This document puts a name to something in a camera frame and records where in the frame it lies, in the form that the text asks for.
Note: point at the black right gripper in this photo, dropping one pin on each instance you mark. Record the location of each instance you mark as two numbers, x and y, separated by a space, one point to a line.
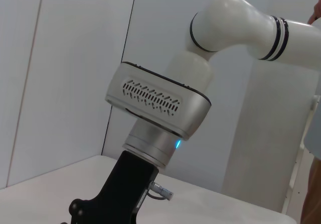
120 196

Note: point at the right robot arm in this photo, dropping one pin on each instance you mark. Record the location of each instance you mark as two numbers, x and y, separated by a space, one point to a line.
225 20

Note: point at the person in light shirt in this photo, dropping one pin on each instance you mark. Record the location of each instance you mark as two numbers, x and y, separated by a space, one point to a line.
315 133

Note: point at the silver vented wrist camera box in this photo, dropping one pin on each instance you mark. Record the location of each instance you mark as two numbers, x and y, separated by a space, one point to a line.
195 113

